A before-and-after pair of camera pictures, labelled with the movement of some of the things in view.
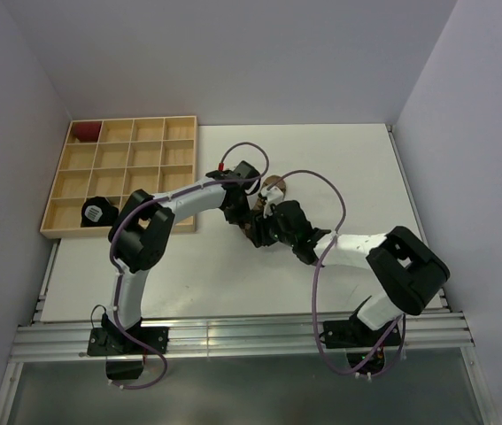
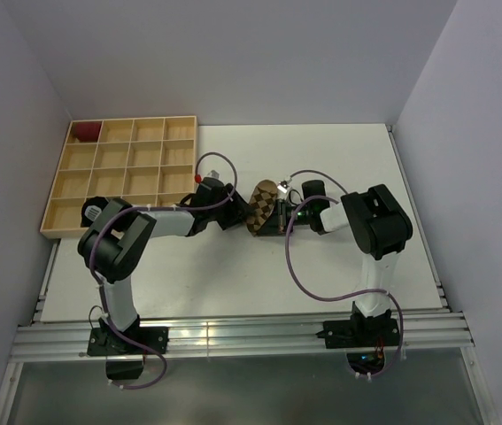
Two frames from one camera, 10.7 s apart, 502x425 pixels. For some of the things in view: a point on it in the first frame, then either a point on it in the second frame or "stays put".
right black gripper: x=259 y=225 -> x=277 y=223
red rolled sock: x=87 y=131 stays put
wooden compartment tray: x=150 y=155 stays put
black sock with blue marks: x=98 y=212 stays put
